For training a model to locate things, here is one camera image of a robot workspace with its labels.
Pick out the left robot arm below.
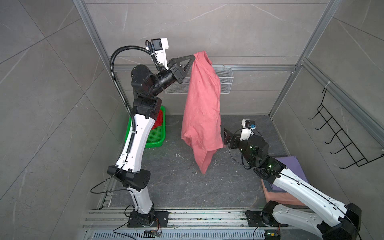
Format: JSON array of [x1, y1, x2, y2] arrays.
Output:
[[107, 55, 195, 227]]

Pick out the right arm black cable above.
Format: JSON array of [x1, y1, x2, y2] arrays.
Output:
[[227, 127, 256, 170]]

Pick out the pink t-shirt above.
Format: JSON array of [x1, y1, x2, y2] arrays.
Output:
[[181, 51, 224, 175]]

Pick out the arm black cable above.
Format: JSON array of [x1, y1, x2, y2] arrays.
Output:
[[109, 45, 153, 154], [227, 127, 256, 170]]

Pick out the folded salmon t-shirt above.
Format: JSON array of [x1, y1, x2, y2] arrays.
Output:
[[262, 183, 305, 206]]

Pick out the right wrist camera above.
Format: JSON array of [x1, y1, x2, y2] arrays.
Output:
[[240, 119, 256, 141]]

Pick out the black wire hook rack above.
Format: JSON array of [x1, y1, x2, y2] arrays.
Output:
[[308, 88, 384, 170]]

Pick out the folded grey t-shirt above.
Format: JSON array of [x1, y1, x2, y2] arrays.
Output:
[[262, 180, 275, 193]]

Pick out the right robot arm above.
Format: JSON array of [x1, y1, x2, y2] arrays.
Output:
[[222, 128, 362, 240]]

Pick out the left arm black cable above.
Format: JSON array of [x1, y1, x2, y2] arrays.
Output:
[[109, 45, 153, 154]]

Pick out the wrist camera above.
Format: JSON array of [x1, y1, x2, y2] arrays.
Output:
[[146, 38, 169, 70], [240, 119, 256, 141]]

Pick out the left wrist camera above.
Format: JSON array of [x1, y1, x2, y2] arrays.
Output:
[[146, 38, 169, 70]]

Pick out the green plastic basket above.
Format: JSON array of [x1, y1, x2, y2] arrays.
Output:
[[125, 106, 166, 150]]

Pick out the folded purple t-shirt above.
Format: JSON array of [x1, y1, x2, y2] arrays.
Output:
[[270, 156, 308, 193]]

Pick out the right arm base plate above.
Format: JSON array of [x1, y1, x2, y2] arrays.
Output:
[[245, 210, 288, 228]]

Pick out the aluminium rail frame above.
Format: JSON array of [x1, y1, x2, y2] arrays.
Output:
[[80, 208, 318, 240]]

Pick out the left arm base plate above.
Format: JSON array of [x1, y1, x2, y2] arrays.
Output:
[[127, 211, 169, 228]]

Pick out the red t-shirt in basket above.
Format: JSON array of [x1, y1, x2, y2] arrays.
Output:
[[152, 110, 164, 130]]

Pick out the white wire mesh basket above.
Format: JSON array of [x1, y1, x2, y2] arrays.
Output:
[[165, 66, 234, 95]]

